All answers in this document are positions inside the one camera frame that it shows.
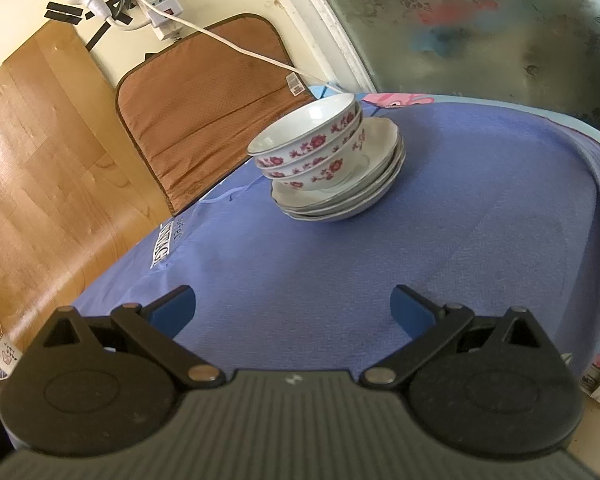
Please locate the white bowl red flowers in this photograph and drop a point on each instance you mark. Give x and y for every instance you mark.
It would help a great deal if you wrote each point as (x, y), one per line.
(305, 162)
(300, 120)
(330, 175)

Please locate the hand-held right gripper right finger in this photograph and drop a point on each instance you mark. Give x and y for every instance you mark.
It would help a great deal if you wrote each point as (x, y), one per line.
(412, 310)

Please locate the blue printed tablecloth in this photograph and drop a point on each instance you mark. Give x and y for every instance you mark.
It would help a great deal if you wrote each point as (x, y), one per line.
(330, 270)

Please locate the patterned glass window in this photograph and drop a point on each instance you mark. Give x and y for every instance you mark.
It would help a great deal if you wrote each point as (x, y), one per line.
(480, 35)

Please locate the white power strip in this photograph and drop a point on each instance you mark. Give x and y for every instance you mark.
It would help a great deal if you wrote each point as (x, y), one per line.
(160, 7)

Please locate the black tape strip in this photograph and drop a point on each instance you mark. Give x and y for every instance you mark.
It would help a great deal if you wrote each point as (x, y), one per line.
(62, 13)

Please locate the white enamel mug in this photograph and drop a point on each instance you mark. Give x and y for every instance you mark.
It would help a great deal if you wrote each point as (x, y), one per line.
(7, 360)

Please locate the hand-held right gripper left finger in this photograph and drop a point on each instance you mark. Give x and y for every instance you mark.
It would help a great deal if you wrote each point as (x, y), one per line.
(172, 310)

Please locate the brown seat cushion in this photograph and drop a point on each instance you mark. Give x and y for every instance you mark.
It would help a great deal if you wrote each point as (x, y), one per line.
(190, 110)

